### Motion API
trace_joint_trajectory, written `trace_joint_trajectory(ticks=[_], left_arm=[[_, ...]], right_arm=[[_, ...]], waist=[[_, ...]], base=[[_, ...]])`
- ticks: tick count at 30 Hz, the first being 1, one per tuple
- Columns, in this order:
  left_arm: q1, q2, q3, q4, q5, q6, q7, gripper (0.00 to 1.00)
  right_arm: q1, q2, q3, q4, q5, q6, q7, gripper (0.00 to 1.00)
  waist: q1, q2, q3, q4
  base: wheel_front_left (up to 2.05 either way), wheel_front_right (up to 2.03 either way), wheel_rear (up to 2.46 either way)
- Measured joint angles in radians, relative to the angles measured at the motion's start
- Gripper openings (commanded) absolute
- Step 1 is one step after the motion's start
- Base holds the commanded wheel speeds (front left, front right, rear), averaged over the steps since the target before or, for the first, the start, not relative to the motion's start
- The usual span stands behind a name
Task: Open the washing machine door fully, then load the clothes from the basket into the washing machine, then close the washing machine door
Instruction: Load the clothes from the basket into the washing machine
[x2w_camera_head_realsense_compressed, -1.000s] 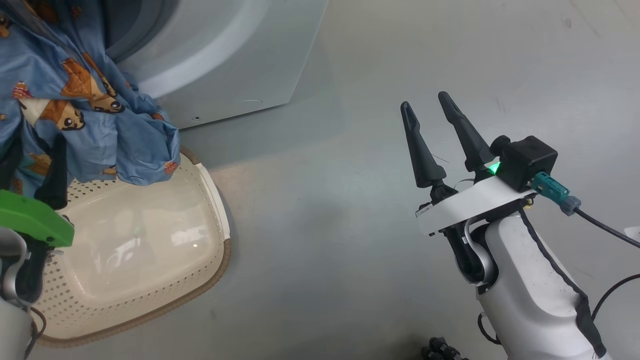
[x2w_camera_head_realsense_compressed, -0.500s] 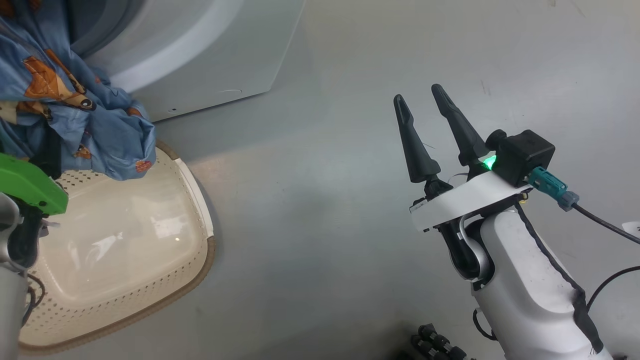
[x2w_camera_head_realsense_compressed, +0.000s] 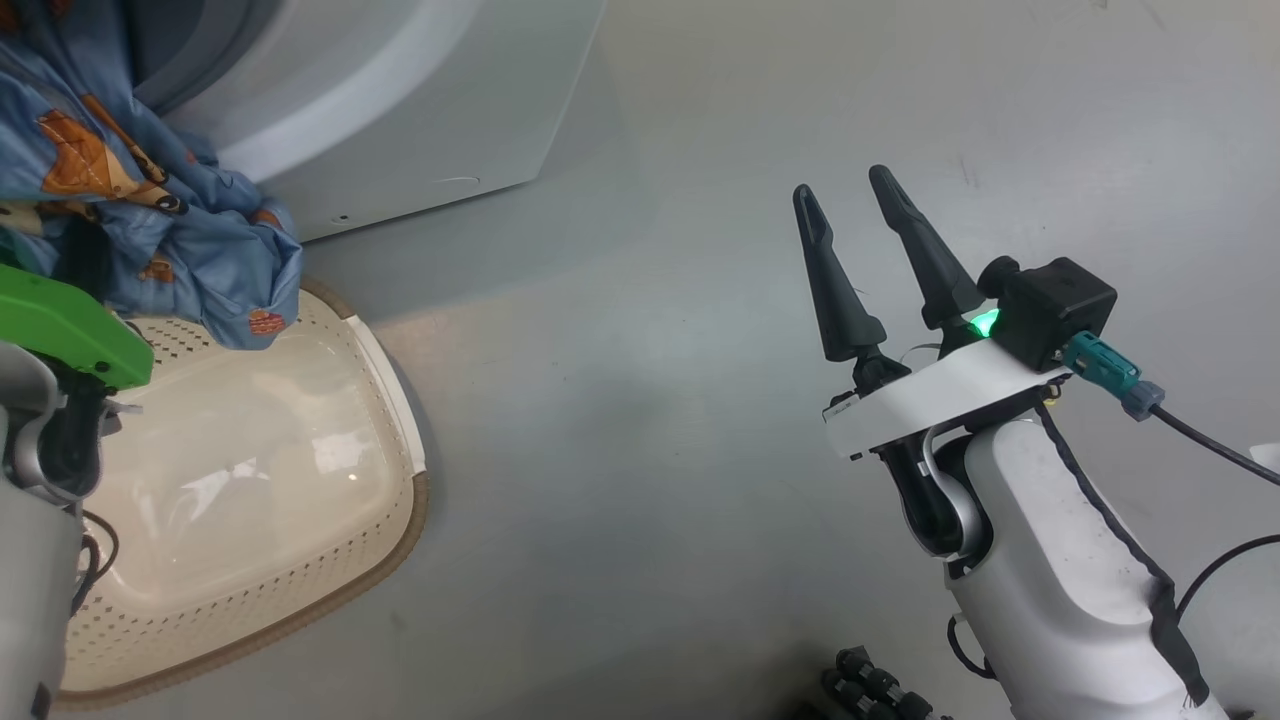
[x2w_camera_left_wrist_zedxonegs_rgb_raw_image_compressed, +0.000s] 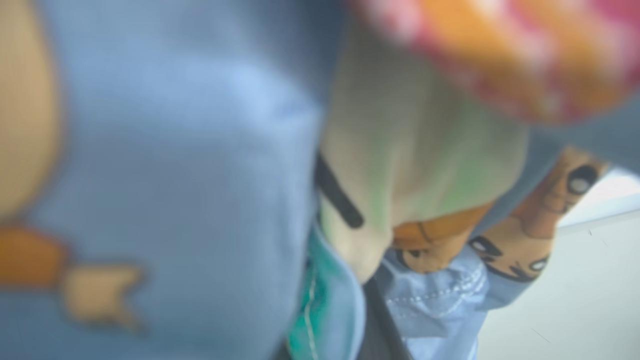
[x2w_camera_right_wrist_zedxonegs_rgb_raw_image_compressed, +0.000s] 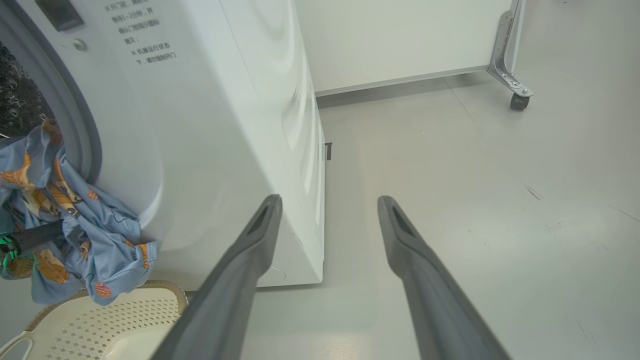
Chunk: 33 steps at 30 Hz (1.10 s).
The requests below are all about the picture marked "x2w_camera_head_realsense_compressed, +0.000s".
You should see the teal plug black camera cable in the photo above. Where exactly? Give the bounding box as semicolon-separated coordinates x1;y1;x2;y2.
1062;332;1280;488

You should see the blue cartoon print garment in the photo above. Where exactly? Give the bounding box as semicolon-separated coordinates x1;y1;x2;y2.
0;0;303;351

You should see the cream perforated laundry basket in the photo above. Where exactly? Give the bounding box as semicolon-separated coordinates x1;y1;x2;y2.
55;278;431;711

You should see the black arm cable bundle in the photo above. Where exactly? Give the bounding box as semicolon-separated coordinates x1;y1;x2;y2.
1035;400;1280;706

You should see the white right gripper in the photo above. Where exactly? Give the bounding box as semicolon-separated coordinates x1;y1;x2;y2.
792;165;1071;561

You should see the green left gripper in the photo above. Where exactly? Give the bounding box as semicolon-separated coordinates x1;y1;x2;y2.
0;263;155;501

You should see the black ribbed conduit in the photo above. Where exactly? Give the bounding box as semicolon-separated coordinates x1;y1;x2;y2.
820;647;951;720

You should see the white front-load washing machine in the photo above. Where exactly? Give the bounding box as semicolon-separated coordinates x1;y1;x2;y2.
120;0;608;243

